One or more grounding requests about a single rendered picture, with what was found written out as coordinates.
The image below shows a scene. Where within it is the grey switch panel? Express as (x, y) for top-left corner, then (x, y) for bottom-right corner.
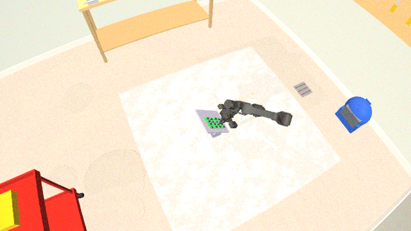
(195, 109), (229, 138)

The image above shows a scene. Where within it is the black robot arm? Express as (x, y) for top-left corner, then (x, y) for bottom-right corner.
(220, 99), (293, 127)

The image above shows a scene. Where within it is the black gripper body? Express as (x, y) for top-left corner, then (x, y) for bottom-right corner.
(217, 104), (238, 129)

